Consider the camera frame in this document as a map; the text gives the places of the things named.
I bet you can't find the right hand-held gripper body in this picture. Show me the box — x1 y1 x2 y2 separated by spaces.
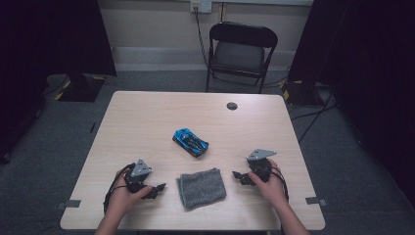
246 149 278 183

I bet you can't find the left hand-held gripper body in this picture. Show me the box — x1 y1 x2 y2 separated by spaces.
123 159 153 194

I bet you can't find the grey cloth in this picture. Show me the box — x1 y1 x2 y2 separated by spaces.
176 167 228 211

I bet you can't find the blue toy car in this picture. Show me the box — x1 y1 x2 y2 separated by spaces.
171 127 209 159

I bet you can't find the person's right hand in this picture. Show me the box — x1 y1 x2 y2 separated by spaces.
248 159 288 207

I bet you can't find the person's left hand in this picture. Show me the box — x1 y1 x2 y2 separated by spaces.
109 171 155 214

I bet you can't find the grey tape strip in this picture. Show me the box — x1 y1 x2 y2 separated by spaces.
55 199 82 211
305 196 328 208

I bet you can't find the black stand base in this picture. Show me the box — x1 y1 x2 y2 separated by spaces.
282 79 324 107
58 72 106 103

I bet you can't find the black folding chair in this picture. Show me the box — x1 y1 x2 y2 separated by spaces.
205 21 279 95

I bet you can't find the dark curtain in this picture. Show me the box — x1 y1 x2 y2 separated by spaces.
287 0 415 207
0 0 117 165

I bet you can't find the right hand-held gripper cable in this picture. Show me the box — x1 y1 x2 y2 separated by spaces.
268 165 291 202

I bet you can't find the hand-held gripper cable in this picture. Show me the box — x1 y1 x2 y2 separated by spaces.
268 165 291 202
103 163 136 214

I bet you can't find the left hand-held gripper cable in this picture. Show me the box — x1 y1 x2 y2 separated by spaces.
103 163 136 214

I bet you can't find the black wall socket cable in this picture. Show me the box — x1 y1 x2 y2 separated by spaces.
194 7 209 67

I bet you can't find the white wall socket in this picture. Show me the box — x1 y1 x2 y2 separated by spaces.
190 0 213 14

